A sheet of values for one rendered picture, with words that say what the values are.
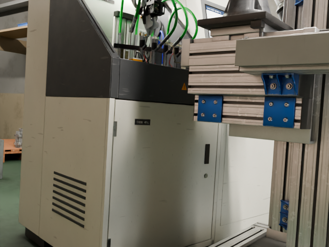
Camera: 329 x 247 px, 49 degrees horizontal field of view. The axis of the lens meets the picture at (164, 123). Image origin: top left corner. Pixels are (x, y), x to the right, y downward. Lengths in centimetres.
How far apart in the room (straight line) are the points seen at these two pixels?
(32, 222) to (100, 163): 74
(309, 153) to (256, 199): 108
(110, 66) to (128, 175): 45
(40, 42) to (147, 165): 90
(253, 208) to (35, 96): 138
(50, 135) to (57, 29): 51
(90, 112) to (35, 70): 61
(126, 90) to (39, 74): 67
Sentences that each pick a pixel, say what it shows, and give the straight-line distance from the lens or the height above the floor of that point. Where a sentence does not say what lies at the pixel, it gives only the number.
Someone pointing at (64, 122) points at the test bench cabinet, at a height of 67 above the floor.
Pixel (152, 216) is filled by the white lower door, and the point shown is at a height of 29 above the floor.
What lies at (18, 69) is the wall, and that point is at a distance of 681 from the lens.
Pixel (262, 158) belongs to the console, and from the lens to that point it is 225.
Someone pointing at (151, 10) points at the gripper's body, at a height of 123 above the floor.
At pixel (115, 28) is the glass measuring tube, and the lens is 211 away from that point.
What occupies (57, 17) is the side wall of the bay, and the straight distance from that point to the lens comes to 190.
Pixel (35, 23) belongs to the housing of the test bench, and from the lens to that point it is 213.
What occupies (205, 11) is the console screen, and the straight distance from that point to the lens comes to 232.
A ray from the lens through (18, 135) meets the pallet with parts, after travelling 505.
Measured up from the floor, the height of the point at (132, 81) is 87.
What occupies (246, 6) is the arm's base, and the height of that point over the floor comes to 107.
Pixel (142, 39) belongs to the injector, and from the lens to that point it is 186.
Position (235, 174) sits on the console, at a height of 43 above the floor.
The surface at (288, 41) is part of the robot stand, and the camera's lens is 93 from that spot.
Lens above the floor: 75
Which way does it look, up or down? 2 degrees down
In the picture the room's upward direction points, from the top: 3 degrees clockwise
